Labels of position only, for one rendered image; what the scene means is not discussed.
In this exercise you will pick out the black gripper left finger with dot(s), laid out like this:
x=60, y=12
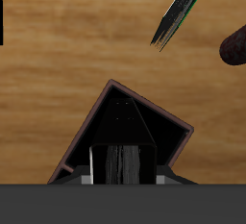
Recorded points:
x=84, y=179

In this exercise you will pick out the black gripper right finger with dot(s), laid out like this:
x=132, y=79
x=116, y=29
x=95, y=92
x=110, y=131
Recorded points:
x=161, y=179

